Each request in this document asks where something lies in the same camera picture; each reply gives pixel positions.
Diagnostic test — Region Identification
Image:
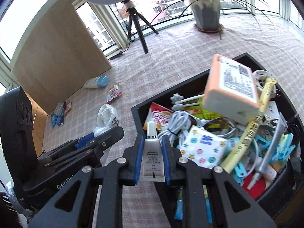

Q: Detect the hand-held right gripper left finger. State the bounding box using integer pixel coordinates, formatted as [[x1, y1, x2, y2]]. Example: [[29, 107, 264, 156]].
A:
[[27, 135, 146, 228]]

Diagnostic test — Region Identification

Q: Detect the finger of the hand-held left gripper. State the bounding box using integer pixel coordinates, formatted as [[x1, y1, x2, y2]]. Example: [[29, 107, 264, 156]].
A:
[[44, 132, 96, 158], [37, 126, 125, 171]]

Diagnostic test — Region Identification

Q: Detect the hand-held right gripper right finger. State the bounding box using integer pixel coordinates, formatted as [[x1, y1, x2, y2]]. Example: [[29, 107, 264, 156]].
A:
[[161, 135, 277, 228]]

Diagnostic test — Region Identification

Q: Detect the small grey cream tube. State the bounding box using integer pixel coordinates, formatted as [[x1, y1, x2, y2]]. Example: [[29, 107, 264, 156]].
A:
[[142, 121, 165, 182]]

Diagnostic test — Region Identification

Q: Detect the white plastic bag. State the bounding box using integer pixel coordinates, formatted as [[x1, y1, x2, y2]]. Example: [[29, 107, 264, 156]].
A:
[[93, 103, 119, 167]]

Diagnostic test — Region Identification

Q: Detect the red white creamer packet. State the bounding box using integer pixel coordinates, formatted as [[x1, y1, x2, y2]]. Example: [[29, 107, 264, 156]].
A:
[[106, 83, 123, 104]]

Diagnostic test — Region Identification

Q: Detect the white sunscreen bottle blue cap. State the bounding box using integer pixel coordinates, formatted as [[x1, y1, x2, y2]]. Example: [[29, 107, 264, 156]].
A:
[[84, 75, 109, 89]]

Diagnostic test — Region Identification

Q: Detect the black storage box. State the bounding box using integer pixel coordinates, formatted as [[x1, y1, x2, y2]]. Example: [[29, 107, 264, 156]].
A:
[[131, 53, 304, 228]]

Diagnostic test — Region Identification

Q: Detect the blue white wipe packet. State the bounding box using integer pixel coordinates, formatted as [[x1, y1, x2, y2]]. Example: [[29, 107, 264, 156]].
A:
[[51, 103, 66, 130]]

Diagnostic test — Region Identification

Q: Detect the small pink packet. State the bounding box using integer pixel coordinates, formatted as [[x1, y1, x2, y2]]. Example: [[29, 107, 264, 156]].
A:
[[63, 100, 72, 116]]

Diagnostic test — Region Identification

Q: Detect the button print tissue pack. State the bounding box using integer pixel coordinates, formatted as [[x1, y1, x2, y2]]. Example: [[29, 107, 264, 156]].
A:
[[179, 125, 230, 169]]

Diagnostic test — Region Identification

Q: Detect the blue flat packet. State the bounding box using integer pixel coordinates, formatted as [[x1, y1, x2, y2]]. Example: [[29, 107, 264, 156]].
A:
[[173, 188, 185, 221]]

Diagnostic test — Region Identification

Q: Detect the red yellow creamer packet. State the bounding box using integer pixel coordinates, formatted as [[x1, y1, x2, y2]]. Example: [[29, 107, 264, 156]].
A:
[[144, 102, 175, 133]]

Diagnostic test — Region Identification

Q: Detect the yellow green packet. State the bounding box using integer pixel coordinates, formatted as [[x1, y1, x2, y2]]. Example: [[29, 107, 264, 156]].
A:
[[185, 97, 224, 120]]

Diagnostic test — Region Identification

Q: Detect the white flower-head stick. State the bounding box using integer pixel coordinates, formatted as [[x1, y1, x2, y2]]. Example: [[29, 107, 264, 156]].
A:
[[170, 94, 205, 111]]

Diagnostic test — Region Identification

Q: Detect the small light blue clip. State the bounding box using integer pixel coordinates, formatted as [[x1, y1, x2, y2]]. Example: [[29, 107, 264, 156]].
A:
[[234, 163, 245, 186]]

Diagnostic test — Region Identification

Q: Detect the yellow tube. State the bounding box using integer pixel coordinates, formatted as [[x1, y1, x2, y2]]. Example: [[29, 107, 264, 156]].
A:
[[220, 77, 277, 174]]

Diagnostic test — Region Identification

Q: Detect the red cloth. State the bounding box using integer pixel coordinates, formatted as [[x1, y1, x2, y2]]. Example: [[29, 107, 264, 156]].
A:
[[242, 174, 267, 200]]

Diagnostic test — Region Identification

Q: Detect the white pen-shaped tube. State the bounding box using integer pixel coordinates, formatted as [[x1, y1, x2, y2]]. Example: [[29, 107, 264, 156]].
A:
[[247, 157, 278, 190]]

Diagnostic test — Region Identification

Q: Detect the orange rectangular packet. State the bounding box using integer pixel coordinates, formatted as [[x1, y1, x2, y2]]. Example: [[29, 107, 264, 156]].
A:
[[203, 54, 260, 125]]

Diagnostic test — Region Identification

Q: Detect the blue clothespin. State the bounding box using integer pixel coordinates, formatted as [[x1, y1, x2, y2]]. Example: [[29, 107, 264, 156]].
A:
[[255, 135, 296, 169]]

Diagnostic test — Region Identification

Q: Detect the pink checked tablecloth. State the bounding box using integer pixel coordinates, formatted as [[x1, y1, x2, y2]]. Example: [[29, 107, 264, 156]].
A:
[[38, 13, 304, 228]]

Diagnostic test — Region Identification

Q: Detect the green clothespin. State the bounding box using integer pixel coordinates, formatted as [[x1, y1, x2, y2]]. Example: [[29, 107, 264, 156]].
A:
[[280, 133, 294, 148]]

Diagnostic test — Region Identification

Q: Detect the black tripod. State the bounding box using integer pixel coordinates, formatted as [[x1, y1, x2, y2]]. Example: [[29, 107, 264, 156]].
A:
[[119, 1, 159, 54]]

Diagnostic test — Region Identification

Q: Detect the white plug-in night light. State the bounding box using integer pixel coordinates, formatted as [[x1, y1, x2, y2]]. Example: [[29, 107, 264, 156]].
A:
[[252, 69, 282, 98]]

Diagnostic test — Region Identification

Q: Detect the brown plant saucer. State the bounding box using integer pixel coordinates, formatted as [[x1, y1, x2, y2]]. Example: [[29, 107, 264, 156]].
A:
[[193, 22, 224, 32]]

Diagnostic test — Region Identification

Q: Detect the potted plant grey pot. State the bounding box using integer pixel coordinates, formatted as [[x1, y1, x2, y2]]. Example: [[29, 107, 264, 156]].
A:
[[140, 0, 279, 41]]

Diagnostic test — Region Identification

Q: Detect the white coiled cable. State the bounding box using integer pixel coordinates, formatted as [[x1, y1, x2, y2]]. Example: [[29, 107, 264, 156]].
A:
[[157, 110, 193, 145]]

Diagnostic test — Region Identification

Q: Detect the black ring light cable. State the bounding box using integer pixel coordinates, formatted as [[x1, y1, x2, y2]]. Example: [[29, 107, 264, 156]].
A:
[[109, 34, 135, 60]]

